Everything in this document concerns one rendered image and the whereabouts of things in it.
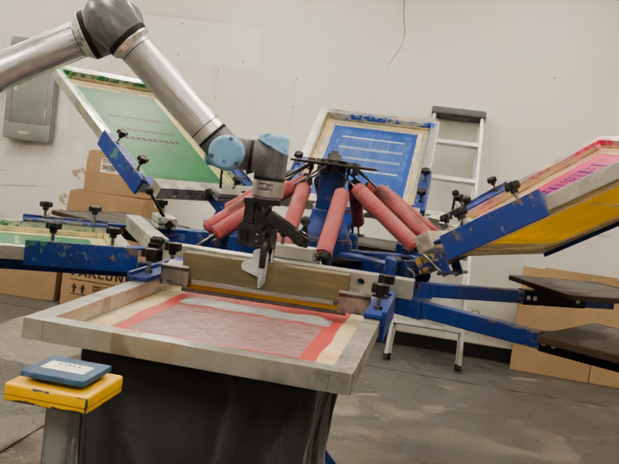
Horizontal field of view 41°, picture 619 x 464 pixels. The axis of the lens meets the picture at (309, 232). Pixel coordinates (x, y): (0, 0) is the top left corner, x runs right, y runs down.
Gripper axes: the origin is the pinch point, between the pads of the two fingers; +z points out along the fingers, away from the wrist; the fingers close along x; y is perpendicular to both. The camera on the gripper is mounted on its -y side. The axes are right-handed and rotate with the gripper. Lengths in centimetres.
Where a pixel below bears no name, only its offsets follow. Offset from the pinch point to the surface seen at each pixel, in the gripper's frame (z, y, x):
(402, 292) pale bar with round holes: 0.4, -31.8, -21.9
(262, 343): 5.9, -9.1, 36.2
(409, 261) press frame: -3, -31, -66
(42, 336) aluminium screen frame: 6, 25, 60
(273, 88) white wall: -74, 101, -413
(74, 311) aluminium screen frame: 3, 25, 48
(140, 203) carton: 20, 175, -365
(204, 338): 5.9, 1.7, 39.6
